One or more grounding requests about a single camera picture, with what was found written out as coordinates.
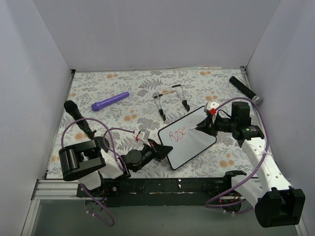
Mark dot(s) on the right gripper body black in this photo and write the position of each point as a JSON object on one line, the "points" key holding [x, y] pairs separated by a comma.
{"points": [[211, 125]]}

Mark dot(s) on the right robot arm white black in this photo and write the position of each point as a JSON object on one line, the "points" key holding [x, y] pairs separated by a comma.
{"points": [[274, 200]]}

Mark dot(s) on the purple flashlight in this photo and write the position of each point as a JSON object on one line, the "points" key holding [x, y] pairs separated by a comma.
{"points": [[97, 106]]}

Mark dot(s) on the black base frame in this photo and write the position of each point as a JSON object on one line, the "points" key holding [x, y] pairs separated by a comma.
{"points": [[158, 191]]}

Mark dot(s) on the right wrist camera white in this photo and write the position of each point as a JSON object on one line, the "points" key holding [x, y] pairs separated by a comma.
{"points": [[210, 108]]}

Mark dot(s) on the small whiteboard black frame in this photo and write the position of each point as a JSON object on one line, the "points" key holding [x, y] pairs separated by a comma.
{"points": [[187, 144]]}

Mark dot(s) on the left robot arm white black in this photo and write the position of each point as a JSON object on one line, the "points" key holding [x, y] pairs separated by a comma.
{"points": [[85, 162]]}

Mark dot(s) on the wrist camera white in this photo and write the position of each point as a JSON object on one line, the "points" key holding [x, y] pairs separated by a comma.
{"points": [[210, 108], [143, 135]]}

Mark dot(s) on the black microphone on stand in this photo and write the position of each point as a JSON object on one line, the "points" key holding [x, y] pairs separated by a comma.
{"points": [[72, 109]]}

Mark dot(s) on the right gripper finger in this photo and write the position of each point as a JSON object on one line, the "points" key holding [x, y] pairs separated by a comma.
{"points": [[205, 124], [207, 130]]}

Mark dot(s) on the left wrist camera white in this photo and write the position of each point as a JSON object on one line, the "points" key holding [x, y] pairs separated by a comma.
{"points": [[143, 135]]}

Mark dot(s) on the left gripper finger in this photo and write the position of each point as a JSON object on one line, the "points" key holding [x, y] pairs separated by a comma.
{"points": [[154, 144], [162, 151]]}

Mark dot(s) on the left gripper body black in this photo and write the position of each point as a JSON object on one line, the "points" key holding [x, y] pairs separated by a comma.
{"points": [[155, 150]]}

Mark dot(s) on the wire whiteboard stand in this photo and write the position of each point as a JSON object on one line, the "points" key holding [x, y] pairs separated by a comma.
{"points": [[170, 95]]}

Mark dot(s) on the black microphone silver head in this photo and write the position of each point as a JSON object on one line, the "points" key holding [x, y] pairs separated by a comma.
{"points": [[246, 91]]}

